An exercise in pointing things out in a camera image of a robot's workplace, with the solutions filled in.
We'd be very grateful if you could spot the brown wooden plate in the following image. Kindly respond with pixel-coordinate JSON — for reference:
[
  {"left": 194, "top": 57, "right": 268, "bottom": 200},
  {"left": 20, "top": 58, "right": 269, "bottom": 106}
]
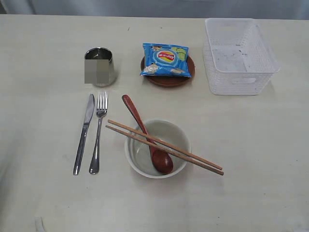
[{"left": 145, "top": 56, "right": 195, "bottom": 87}]

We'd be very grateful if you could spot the grey ceramic bowl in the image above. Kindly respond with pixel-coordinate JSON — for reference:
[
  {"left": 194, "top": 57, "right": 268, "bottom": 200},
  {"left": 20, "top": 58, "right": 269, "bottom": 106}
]
[{"left": 124, "top": 118, "right": 192, "bottom": 179}]

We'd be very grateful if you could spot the wooden chopstick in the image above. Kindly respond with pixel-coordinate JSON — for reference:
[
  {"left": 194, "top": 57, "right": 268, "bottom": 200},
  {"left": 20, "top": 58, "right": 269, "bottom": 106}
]
[
  {"left": 108, "top": 119, "right": 223, "bottom": 171},
  {"left": 106, "top": 126, "right": 224, "bottom": 175}
]

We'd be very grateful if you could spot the dark red wooden spoon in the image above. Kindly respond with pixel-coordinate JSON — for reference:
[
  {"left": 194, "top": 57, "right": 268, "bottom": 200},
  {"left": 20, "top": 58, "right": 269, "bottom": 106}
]
[{"left": 122, "top": 94, "right": 173, "bottom": 174}]

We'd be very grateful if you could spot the steel fork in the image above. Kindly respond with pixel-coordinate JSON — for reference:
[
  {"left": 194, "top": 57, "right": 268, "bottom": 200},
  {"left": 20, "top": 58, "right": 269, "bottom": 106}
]
[{"left": 89, "top": 91, "right": 108, "bottom": 174}]

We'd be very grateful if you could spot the blue chips bag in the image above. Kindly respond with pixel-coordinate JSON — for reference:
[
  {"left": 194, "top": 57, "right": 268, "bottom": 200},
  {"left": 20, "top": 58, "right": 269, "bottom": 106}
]
[{"left": 140, "top": 43, "right": 191, "bottom": 78}]

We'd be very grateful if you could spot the steel table knife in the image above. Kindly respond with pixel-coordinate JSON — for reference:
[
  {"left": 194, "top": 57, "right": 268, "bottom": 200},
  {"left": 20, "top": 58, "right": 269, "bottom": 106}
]
[{"left": 73, "top": 94, "right": 95, "bottom": 175}]

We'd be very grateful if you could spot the shiny steel cup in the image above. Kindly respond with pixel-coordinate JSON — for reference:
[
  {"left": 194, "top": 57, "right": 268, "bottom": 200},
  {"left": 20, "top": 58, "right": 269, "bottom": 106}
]
[{"left": 84, "top": 47, "right": 116, "bottom": 87}]

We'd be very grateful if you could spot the white plastic perforated basket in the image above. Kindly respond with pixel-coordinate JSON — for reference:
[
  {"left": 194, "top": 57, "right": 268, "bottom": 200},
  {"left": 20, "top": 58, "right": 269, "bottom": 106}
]
[{"left": 203, "top": 18, "right": 280, "bottom": 96}]

